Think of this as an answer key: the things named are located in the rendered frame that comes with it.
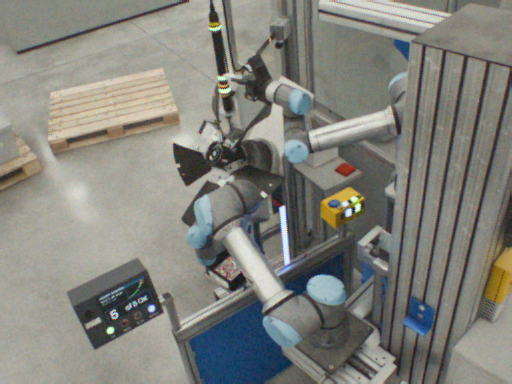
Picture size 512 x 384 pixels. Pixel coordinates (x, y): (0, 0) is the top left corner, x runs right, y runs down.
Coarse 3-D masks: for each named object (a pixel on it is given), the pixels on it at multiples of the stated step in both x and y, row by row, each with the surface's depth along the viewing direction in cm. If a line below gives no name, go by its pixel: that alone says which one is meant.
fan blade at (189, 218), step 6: (204, 186) 228; (210, 186) 227; (216, 186) 227; (198, 192) 228; (204, 192) 228; (210, 192) 227; (198, 198) 228; (192, 204) 229; (186, 210) 230; (192, 210) 229; (186, 216) 230; (192, 216) 229; (186, 222) 231; (192, 222) 229
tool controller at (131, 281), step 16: (112, 272) 172; (128, 272) 170; (144, 272) 169; (80, 288) 168; (96, 288) 166; (112, 288) 165; (128, 288) 167; (144, 288) 170; (80, 304) 161; (96, 304) 164; (112, 304) 166; (128, 304) 169; (144, 304) 172; (160, 304) 175; (80, 320) 162; (96, 320) 165; (128, 320) 171; (144, 320) 174; (96, 336) 167; (112, 336) 170
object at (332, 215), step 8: (344, 192) 217; (352, 192) 216; (328, 200) 214; (344, 200) 213; (352, 200) 212; (360, 200) 212; (328, 208) 211; (336, 208) 210; (344, 208) 209; (328, 216) 213; (336, 216) 209; (352, 216) 215; (336, 224) 211
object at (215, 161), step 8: (216, 144) 224; (232, 144) 232; (208, 152) 227; (216, 152) 223; (224, 152) 219; (232, 152) 223; (240, 152) 227; (208, 160) 225; (216, 160) 222; (232, 160) 223
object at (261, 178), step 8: (240, 168) 218; (248, 168) 217; (256, 168) 217; (240, 176) 214; (248, 176) 213; (256, 176) 212; (264, 176) 211; (272, 176) 209; (280, 176) 207; (256, 184) 208; (264, 184) 207; (280, 184) 204
